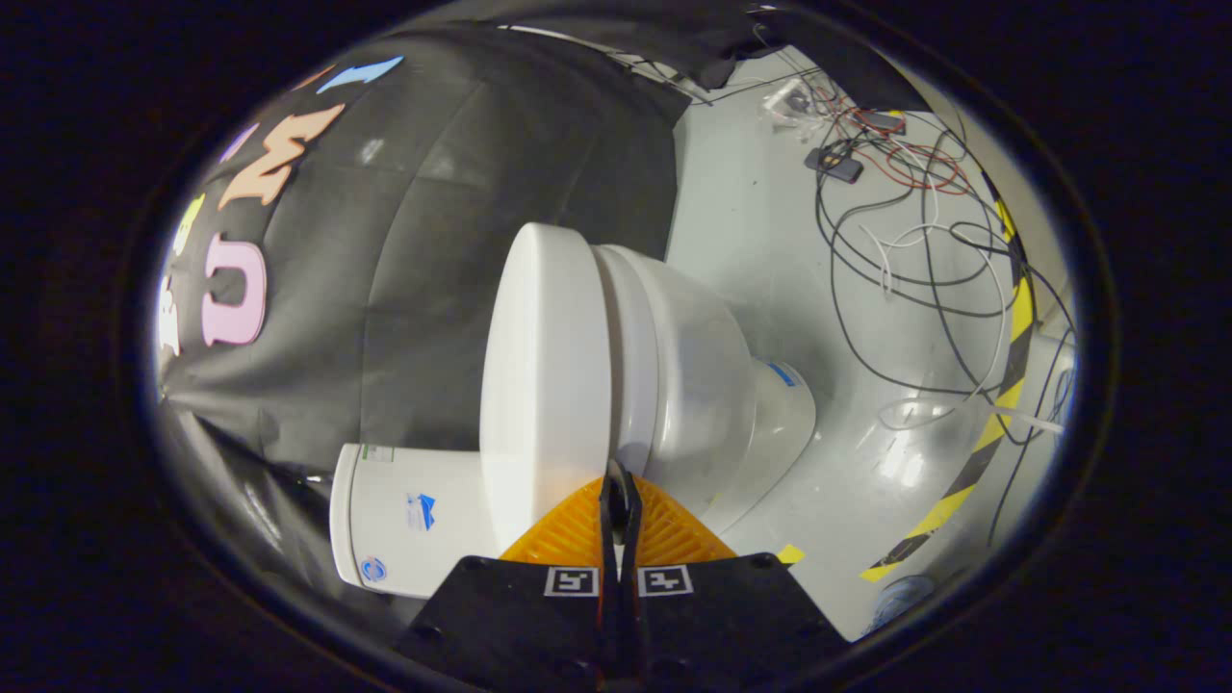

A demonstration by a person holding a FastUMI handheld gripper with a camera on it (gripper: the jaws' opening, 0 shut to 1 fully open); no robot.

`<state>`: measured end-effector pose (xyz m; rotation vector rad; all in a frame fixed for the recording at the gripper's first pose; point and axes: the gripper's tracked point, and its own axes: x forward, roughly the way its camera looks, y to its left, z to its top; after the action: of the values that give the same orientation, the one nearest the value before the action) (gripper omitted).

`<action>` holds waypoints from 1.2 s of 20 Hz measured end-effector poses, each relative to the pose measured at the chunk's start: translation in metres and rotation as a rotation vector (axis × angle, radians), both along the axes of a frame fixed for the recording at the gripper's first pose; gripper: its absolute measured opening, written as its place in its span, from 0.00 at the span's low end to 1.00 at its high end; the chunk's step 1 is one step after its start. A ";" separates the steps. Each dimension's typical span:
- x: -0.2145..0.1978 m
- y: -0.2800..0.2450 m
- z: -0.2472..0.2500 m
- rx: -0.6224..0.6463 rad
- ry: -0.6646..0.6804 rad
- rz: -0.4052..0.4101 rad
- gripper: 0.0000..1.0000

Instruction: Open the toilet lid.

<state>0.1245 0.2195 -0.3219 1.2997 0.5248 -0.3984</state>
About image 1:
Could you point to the yellow black hazard tape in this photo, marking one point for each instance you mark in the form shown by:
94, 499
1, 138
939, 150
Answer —
1001, 404

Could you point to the white toilet lid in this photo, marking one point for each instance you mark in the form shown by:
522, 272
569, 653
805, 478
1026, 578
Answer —
539, 366

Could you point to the small yellow tape piece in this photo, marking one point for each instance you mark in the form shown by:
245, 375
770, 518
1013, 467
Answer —
790, 554

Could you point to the black backdrop cloth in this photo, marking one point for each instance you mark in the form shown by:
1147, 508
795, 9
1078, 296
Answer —
404, 241

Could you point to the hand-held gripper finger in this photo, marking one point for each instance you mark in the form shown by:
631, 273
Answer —
608, 616
629, 616

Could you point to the white toilet seat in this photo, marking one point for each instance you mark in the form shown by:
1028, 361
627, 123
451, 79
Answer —
626, 337

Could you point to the small black power adapter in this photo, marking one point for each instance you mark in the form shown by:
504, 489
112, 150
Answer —
834, 165

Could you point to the clear plastic bag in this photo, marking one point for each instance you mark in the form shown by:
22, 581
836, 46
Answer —
791, 104

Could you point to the white toilet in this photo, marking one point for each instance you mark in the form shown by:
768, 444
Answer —
712, 366

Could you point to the blue cloth item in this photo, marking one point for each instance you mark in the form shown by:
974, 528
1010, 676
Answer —
900, 599

